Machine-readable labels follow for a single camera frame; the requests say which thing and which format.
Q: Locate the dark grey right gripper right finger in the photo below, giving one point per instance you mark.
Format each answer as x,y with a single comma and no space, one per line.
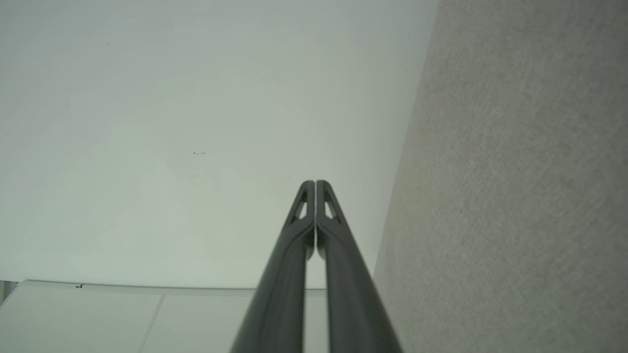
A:
353,294

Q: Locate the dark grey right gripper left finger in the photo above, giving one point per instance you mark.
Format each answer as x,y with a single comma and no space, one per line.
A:
282,294

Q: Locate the grey fabric sofa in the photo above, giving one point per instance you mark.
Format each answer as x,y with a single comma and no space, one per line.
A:
515,196

